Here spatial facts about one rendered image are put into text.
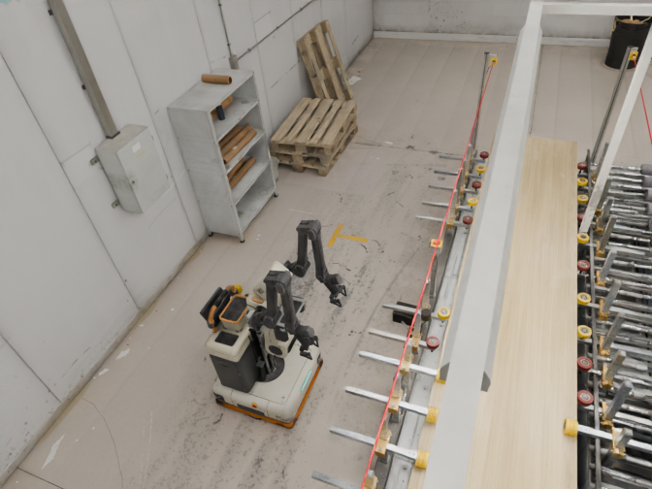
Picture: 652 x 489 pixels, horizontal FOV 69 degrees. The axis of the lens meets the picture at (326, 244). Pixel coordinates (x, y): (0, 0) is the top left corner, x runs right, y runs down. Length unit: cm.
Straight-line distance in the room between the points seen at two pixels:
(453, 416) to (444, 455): 8
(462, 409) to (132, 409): 351
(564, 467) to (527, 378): 49
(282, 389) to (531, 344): 174
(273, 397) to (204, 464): 68
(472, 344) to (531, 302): 228
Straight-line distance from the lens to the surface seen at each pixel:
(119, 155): 397
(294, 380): 368
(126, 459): 409
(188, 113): 457
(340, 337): 421
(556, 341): 323
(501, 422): 284
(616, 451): 287
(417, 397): 317
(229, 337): 334
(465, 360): 110
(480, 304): 121
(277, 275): 248
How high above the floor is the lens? 336
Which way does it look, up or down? 42 degrees down
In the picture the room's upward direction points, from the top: 7 degrees counter-clockwise
